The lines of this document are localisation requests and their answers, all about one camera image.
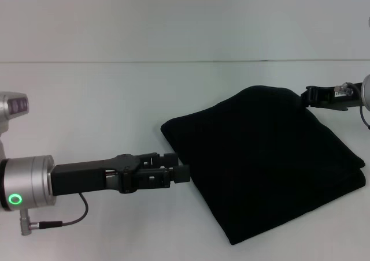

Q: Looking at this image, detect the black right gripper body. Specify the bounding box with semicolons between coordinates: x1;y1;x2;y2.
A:
316;83;365;112

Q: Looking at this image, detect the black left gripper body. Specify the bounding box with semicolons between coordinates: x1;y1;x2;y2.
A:
50;154;143;197

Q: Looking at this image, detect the right arm connector cable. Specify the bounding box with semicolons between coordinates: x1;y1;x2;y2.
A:
357;104;370;129

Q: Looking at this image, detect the left arm connector cable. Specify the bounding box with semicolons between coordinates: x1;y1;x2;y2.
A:
18;192;90;236

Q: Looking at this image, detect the arm connector cable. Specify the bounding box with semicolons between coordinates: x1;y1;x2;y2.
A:
18;192;90;236
357;104;370;129

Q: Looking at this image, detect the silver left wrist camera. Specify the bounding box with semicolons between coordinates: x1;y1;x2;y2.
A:
0;91;30;158

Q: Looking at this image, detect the black shirt with FREE print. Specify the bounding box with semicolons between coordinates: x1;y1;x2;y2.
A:
160;84;366;246

